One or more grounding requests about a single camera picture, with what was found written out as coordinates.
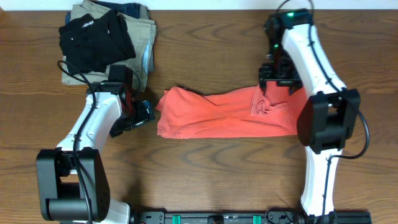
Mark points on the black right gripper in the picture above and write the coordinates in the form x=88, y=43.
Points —
x=280, y=81

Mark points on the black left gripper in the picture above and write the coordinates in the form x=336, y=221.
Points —
x=142, y=114

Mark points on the orange soccer t-shirt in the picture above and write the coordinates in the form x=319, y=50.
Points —
x=249, y=112

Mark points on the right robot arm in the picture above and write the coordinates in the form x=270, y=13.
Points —
x=327, y=119

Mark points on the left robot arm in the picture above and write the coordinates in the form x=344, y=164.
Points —
x=73, y=187

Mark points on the grey folded garment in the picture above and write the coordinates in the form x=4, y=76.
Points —
x=151, y=59

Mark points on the black folded garment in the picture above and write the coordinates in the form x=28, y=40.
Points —
x=90, y=45

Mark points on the navy folded garment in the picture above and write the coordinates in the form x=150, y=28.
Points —
x=134, y=10

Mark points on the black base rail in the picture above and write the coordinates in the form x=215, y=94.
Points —
x=270, y=217

